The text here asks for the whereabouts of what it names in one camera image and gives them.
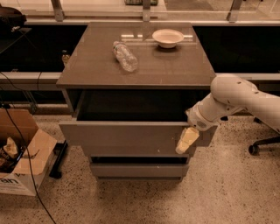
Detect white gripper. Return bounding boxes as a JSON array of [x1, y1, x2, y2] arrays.
[[175, 103, 218, 154]]

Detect grey top drawer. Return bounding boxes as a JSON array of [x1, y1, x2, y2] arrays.
[[59, 89, 208, 148]]

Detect grey drawer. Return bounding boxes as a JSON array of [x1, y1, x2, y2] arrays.
[[59, 89, 208, 148], [81, 145, 195, 157], [90, 164, 188, 178]]

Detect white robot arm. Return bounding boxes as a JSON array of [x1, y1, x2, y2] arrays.
[[175, 73, 280, 154]]

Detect grey drawer cabinet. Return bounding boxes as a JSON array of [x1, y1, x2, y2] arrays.
[[57, 22, 214, 180]]

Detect grey bottom drawer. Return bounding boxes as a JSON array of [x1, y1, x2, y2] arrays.
[[90, 164, 188, 178]]

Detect grey middle drawer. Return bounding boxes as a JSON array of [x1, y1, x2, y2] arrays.
[[81, 145, 195, 157]]

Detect open cardboard box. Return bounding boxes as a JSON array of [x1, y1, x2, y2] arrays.
[[0, 108, 57, 196]]

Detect black office chair base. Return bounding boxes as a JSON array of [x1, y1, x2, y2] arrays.
[[248, 136, 280, 156]]

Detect clear plastic water bottle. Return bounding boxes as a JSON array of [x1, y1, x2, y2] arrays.
[[113, 41, 138, 73]]

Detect white paper bowl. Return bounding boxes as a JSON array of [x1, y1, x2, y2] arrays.
[[152, 29, 184, 49]]

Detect black table leg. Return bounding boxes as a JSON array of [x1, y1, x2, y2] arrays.
[[49, 141, 68, 179]]

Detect small bottle behind cabinet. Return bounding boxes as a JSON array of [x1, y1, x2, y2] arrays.
[[61, 50, 70, 66]]

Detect crumpled snack bags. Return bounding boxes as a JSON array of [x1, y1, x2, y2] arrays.
[[0, 136, 24, 173]]

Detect black bag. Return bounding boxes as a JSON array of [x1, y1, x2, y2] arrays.
[[0, 6, 26, 35]]

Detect black cable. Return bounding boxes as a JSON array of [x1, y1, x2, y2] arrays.
[[0, 71, 58, 224]]

